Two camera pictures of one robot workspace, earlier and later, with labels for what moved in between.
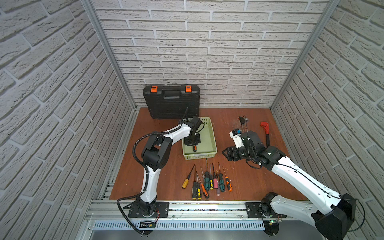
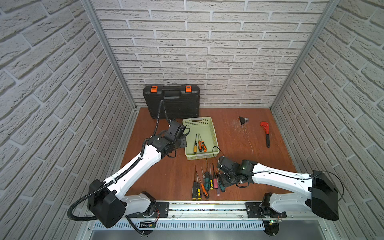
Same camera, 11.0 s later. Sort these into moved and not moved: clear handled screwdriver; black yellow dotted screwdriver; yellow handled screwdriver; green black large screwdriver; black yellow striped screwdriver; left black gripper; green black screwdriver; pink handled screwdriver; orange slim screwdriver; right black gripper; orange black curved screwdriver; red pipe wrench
Moved: orange black curved screwdriver; left black gripper; right black gripper; yellow handled screwdriver
Not moved: green black large screwdriver; black yellow striped screwdriver; black yellow dotted screwdriver; red pipe wrench; pink handled screwdriver; green black screwdriver; orange slim screwdriver; clear handled screwdriver
